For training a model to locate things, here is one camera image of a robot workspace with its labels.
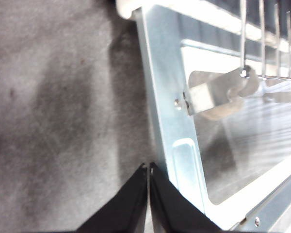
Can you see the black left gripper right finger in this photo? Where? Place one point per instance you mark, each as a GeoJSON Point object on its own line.
{"type": "Point", "coordinates": [174, 208]}

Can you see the cream Toshiba toaster oven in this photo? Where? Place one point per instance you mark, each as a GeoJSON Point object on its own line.
{"type": "Point", "coordinates": [126, 9]}

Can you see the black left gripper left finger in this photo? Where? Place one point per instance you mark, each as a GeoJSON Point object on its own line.
{"type": "Point", "coordinates": [121, 208]}

